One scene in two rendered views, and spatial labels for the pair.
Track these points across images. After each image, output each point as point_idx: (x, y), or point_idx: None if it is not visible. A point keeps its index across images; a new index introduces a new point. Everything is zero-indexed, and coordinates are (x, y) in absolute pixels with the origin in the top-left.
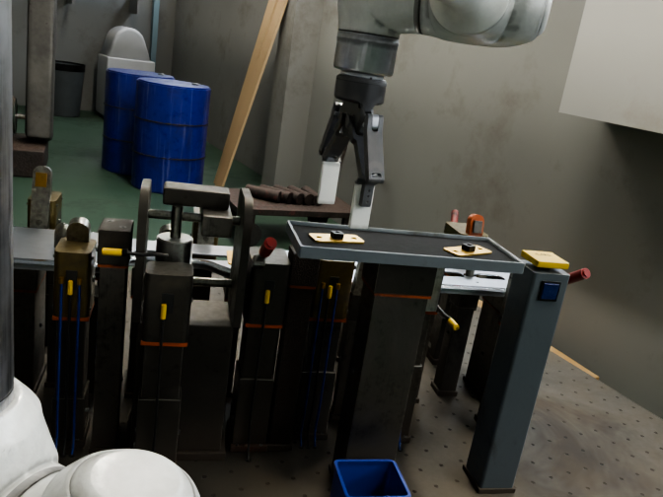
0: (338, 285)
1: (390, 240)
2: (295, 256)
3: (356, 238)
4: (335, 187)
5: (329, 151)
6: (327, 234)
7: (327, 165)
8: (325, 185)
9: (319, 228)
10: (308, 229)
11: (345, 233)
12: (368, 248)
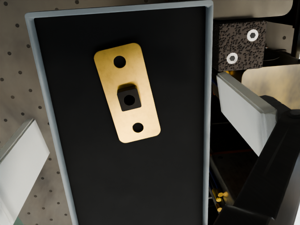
0: None
1: (159, 185)
2: (217, 27)
3: (140, 132)
4: (234, 127)
5: (266, 143)
6: (146, 80)
7: (258, 120)
8: (232, 99)
9: (194, 70)
10: (181, 46)
11: (177, 118)
12: (92, 143)
